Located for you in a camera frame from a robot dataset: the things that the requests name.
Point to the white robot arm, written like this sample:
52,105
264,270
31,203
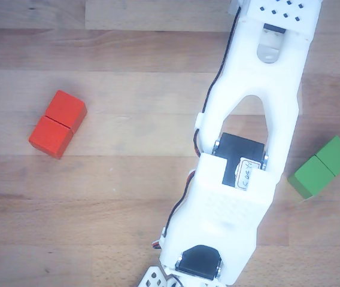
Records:
247,89

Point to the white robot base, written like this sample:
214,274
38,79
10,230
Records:
153,278

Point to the long green block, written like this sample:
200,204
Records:
316,176

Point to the long red block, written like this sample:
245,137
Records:
53,134

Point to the handwritten white label sticker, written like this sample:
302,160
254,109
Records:
247,176

